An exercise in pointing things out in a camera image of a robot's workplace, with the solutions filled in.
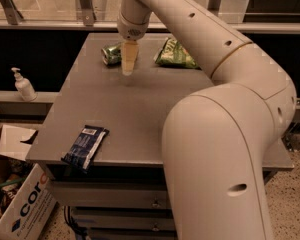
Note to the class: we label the grey drawer cabinet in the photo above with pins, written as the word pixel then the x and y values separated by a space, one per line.
pixel 115 196

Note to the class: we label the metal railing post middle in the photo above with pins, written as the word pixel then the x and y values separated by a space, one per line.
pixel 87 10

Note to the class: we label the green chip bag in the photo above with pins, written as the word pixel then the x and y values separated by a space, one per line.
pixel 173 54

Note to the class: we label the lower drawer knob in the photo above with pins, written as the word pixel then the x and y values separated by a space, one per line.
pixel 155 228

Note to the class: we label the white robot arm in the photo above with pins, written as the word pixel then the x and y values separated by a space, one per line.
pixel 214 140

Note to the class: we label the green soda can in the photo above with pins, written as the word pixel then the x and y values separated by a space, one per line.
pixel 111 54

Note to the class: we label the white cardboard box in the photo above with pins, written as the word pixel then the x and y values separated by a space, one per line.
pixel 25 202

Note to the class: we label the white pump bottle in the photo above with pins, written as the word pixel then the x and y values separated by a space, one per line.
pixel 23 86

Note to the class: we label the metal railing post left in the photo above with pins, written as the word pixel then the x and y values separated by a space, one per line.
pixel 13 16

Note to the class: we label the top drawer knob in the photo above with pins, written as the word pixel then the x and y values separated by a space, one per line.
pixel 156 204

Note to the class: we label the drawer knob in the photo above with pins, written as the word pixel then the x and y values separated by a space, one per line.
pixel 156 204
pixel 155 228

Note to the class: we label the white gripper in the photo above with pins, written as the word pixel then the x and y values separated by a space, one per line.
pixel 132 29

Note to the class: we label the blue snack packet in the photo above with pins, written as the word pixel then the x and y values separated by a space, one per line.
pixel 85 147

